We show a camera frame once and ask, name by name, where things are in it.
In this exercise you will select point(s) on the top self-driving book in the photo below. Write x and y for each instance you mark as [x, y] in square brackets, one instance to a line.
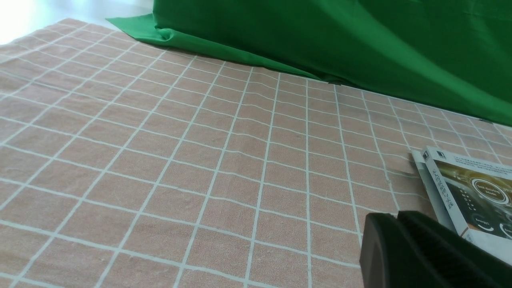
[477, 196]

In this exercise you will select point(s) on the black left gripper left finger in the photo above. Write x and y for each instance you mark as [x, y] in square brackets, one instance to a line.
[388, 257]

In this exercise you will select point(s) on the pink checkered tablecloth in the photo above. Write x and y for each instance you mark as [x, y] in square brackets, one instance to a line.
[126, 165]

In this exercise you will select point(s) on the green backdrop cloth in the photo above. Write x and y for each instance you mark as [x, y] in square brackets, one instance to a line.
[452, 54]

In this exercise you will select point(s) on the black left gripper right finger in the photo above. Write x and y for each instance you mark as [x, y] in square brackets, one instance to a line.
[456, 262]

